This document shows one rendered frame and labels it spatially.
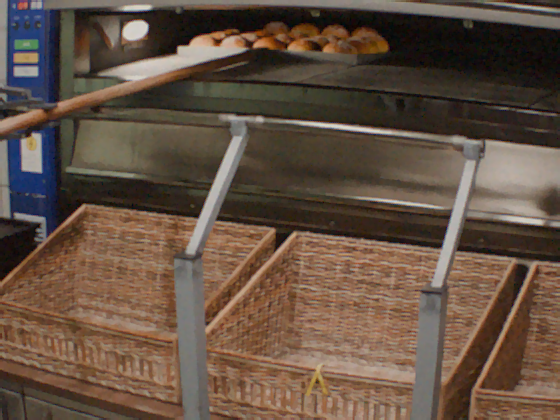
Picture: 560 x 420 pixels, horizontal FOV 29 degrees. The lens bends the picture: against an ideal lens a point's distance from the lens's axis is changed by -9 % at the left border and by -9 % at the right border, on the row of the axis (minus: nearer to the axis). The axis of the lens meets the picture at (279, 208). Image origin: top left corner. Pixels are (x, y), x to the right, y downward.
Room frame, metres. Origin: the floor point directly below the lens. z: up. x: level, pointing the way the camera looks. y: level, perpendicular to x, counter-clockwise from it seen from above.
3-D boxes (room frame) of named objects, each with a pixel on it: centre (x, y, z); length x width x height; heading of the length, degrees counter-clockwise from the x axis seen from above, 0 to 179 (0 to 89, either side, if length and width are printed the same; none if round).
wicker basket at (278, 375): (2.29, -0.17, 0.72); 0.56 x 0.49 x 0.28; 63
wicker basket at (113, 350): (2.55, 0.36, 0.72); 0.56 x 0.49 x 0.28; 65
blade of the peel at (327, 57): (3.34, -0.04, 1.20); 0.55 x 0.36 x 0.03; 64
